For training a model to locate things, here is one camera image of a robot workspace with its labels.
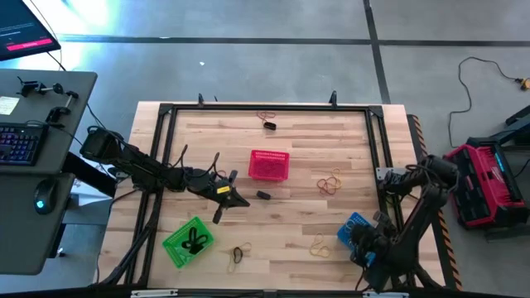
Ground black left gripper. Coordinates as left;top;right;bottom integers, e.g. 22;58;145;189
205;177;252;225

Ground blue plastic basket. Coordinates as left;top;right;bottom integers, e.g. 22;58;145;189
336;211;376;267

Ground red plastic basket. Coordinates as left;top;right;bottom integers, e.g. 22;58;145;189
248;149;291;182

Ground silver aluminium profile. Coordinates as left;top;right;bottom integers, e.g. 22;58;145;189
362;291;411;298
130;288;179;298

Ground green plastic basket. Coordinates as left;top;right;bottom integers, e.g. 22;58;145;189
161;215;215;270

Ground black yellow hazard strip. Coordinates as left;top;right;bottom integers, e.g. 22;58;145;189
407;113;465;291

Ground red and black tool case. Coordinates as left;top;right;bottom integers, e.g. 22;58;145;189
442;142;530;231

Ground white paper sheet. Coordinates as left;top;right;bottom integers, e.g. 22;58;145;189
68;167;119;208

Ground black desk support beam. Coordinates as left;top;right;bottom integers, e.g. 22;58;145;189
61;151;119;199

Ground black computer mouse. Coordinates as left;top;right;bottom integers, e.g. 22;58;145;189
32;177;60;216

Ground black screw clamp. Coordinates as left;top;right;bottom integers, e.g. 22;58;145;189
16;75;65;99
44;89;80;125

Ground black metal stand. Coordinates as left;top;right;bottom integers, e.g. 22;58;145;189
486;103;530;147

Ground grey desk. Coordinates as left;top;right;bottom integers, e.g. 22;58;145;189
0;69;99;276

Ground black keyboard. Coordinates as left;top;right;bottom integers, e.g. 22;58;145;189
0;122;50;166

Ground computer monitor with red bar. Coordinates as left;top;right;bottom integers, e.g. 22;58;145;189
0;0;62;62

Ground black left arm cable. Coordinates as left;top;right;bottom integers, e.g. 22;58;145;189
176;143;221;177

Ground black floor cable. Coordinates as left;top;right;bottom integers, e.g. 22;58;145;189
448;56;521;149

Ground thin grey monitor cable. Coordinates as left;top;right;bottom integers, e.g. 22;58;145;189
26;0;67;71

